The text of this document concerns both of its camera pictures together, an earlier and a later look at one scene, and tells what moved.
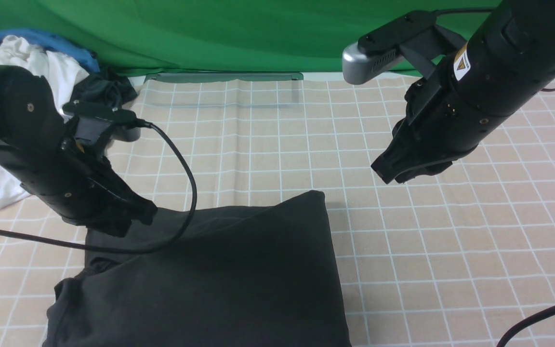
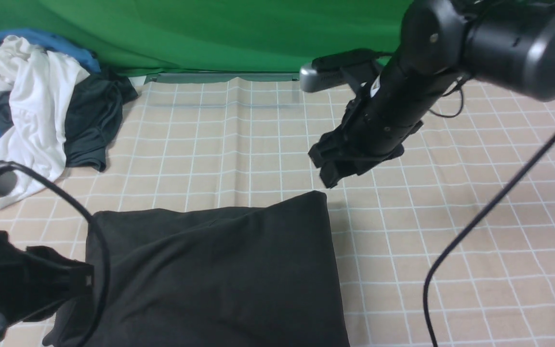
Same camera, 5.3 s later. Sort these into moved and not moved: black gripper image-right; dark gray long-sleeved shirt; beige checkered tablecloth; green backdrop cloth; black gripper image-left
Moved: black gripper image-right; black gripper image-left
Not moved: beige checkered tablecloth; green backdrop cloth; dark gray long-sleeved shirt
